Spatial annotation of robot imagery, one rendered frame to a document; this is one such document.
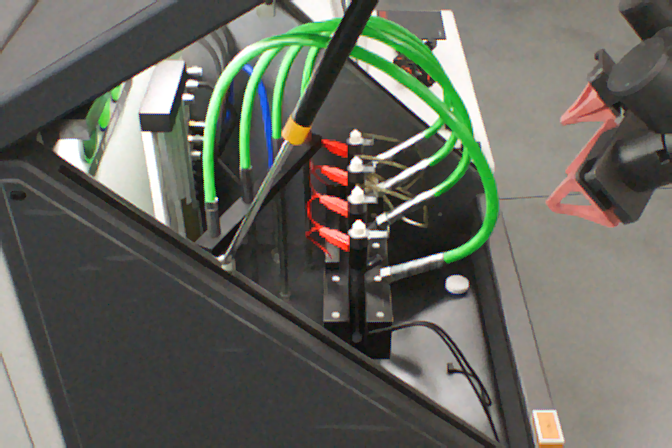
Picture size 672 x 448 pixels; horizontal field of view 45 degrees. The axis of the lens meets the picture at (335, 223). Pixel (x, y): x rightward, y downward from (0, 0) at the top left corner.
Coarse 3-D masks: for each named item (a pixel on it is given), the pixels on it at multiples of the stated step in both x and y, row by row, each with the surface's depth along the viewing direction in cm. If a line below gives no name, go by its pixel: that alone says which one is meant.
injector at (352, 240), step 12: (348, 240) 114; (360, 240) 113; (348, 252) 115; (360, 252) 114; (348, 264) 117; (360, 264) 116; (372, 264) 116; (360, 276) 118; (360, 288) 119; (360, 300) 121; (360, 312) 122; (360, 324) 124; (360, 336) 125
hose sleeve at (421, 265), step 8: (432, 256) 101; (440, 256) 100; (400, 264) 104; (408, 264) 103; (416, 264) 102; (424, 264) 101; (432, 264) 101; (440, 264) 100; (392, 272) 104; (400, 272) 104; (408, 272) 103; (416, 272) 103
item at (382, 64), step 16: (256, 48) 93; (272, 48) 92; (240, 64) 95; (384, 64) 88; (224, 80) 97; (400, 80) 88; (416, 80) 88; (432, 96) 88; (208, 112) 101; (448, 112) 88; (208, 128) 102; (464, 128) 89; (208, 144) 104; (464, 144) 89; (208, 160) 105; (480, 160) 90; (208, 176) 107; (480, 176) 91; (208, 192) 109; (496, 192) 92; (208, 208) 110; (496, 208) 93; (480, 240) 96; (448, 256) 99; (464, 256) 98
